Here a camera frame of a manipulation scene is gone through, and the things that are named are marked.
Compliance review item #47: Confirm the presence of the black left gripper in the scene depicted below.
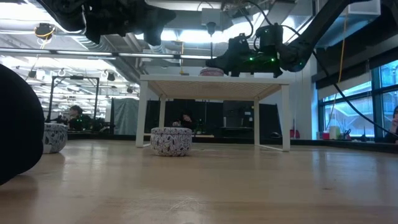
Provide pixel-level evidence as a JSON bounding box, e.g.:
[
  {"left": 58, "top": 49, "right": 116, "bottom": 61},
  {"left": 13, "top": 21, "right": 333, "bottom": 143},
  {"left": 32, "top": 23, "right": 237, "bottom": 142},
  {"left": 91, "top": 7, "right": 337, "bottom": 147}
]
[{"left": 84, "top": 0, "right": 177, "bottom": 47}]

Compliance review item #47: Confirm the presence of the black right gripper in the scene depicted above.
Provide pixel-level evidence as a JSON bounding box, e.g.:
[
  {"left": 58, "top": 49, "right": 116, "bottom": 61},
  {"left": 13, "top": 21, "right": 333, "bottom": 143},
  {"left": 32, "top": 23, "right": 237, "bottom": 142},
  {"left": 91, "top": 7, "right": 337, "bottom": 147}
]
[{"left": 205, "top": 34, "right": 284, "bottom": 78}]

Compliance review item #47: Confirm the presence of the pink speckled candle tin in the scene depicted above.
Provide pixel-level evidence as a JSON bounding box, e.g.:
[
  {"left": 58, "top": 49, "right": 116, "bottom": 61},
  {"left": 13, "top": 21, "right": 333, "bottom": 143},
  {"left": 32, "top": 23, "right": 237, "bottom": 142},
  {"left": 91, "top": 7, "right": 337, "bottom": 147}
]
[{"left": 199, "top": 67, "right": 225, "bottom": 77}]

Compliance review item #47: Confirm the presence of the medium black candlestick holder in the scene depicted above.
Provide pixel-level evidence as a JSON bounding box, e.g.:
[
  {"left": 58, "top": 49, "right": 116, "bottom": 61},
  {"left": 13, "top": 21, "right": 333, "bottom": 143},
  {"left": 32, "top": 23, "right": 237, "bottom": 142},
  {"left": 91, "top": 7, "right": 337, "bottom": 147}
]
[{"left": 206, "top": 21, "right": 218, "bottom": 69}]

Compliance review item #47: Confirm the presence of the tall black candlestick holder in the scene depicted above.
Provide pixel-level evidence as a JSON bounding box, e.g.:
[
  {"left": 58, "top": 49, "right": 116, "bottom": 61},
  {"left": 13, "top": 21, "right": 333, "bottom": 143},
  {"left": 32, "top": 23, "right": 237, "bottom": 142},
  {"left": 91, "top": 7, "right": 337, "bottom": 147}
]
[{"left": 0, "top": 63, "right": 45, "bottom": 187}]

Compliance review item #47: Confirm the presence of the white perforated metal shelf riser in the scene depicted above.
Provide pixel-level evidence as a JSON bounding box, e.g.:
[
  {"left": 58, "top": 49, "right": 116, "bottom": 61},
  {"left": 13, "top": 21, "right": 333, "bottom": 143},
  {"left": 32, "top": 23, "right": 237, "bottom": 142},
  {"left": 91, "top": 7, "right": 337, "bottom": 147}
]
[{"left": 135, "top": 73, "right": 292, "bottom": 152}]

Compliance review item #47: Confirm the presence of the long tube light bar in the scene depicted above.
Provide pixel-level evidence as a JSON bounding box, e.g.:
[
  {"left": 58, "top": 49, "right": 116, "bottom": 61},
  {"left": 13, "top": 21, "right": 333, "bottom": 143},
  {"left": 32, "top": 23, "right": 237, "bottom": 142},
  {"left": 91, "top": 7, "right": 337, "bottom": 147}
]
[{"left": 0, "top": 47, "right": 218, "bottom": 61}]

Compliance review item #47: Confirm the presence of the grey ceiling box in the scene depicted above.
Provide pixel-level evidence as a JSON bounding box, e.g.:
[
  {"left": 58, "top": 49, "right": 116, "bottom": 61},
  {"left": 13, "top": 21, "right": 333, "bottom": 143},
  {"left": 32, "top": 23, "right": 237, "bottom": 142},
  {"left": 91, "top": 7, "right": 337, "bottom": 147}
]
[{"left": 201, "top": 7, "right": 222, "bottom": 27}]

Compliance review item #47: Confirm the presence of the grey curtain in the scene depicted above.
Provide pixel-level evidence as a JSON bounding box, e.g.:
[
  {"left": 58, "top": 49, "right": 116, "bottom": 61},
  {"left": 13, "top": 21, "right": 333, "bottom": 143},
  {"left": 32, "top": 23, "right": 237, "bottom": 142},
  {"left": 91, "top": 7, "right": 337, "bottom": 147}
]
[{"left": 110, "top": 98, "right": 141, "bottom": 136}]

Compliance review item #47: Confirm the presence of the white plastic jug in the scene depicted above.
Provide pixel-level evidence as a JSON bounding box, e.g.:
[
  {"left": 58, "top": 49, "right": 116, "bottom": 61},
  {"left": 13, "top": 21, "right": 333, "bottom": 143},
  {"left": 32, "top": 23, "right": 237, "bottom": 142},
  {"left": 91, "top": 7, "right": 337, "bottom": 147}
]
[{"left": 328, "top": 125, "right": 341, "bottom": 141}]

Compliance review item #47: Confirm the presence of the black partition wall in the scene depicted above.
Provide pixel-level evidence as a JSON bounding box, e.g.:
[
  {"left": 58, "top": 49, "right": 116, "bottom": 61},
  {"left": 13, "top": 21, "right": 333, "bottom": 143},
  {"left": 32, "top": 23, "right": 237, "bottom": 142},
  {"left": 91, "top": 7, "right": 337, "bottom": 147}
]
[{"left": 144, "top": 98, "right": 282, "bottom": 139}]

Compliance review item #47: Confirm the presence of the black metal rig frame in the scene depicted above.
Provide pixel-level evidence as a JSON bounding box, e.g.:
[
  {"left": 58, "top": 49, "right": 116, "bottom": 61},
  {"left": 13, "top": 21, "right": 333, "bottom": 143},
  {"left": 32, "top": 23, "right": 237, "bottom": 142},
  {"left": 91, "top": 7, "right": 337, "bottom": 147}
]
[{"left": 46, "top": 75, "right": 101, "bottom": 124}]

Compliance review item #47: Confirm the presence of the yellow black cable reel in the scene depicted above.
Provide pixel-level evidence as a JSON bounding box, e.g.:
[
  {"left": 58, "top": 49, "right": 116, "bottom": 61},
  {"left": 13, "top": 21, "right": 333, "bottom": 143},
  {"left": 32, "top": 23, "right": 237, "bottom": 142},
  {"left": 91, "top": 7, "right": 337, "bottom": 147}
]
[{"left": 34, "top": 23, "right": 57, "bottom": 41}]

